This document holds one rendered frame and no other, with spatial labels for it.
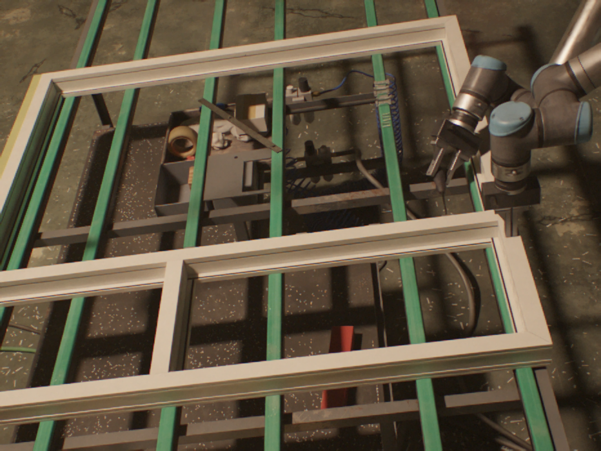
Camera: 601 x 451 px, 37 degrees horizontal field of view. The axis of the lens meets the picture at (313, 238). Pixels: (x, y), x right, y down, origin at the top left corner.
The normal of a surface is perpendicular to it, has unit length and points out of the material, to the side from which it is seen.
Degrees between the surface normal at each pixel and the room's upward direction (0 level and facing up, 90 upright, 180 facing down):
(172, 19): 0
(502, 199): 90
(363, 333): 0
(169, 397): 90
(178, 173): 90
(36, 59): 0
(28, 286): 90
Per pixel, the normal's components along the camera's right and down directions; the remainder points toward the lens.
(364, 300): -0.15, -0.74
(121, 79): 0.02, 0.66
